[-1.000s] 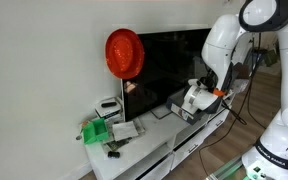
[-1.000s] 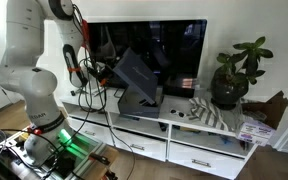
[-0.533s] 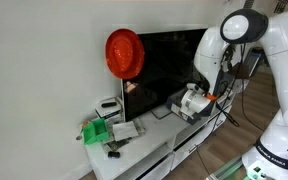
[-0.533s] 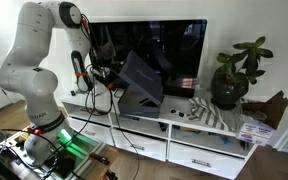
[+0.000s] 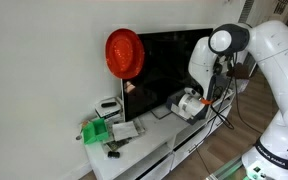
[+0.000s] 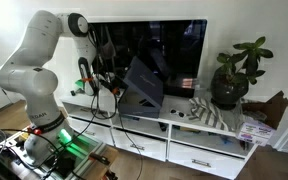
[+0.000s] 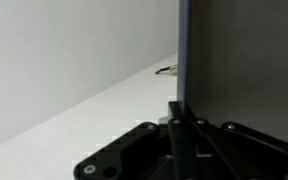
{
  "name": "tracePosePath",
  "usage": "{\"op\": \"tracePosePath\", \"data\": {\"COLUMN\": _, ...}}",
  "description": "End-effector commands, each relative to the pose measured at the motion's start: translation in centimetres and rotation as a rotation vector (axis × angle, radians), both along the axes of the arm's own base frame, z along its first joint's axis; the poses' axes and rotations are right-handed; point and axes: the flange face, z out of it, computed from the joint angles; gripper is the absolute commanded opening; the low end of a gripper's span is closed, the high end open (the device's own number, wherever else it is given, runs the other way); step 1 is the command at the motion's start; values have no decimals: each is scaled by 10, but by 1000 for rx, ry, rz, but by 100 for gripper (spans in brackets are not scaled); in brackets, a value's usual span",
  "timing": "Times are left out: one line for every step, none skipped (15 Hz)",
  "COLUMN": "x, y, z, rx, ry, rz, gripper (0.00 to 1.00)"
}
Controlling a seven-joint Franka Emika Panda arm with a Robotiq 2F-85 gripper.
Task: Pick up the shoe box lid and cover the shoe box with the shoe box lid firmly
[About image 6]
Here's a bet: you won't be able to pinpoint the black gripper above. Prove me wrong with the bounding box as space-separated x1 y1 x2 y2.
96 75 121 97

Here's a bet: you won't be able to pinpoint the navy shoe box lid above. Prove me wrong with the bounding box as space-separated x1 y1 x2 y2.
122 55 165 109

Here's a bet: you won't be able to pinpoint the robot base table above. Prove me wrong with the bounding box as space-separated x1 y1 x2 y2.
0 124 122 180

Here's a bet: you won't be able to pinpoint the white purple printed box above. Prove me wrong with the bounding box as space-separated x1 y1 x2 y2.
236 120 276 147

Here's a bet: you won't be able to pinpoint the green plastic bin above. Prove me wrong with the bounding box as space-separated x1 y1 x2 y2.
74 78 87 91

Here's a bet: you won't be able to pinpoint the white cabinet drawer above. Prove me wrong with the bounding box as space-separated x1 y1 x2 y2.
112 128 168 162
167 141 247 180
67 117 115 146

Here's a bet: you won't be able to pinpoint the white sunglasses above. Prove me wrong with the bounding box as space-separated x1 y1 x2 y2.
169 108 187 119

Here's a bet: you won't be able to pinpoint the black flat screen television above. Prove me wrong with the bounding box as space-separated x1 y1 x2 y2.
88 19 208 90

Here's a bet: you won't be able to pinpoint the white tv cabinet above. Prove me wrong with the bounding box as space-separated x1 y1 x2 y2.
60 84 262 180

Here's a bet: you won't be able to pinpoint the grey white striped cloth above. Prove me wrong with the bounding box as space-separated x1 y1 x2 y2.
187 96 242 132

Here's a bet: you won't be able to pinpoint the green plant in dark pot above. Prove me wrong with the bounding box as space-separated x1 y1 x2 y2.
210 35 274 110

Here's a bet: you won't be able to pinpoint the long black cable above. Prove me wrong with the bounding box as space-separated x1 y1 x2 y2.
88 24 146 180

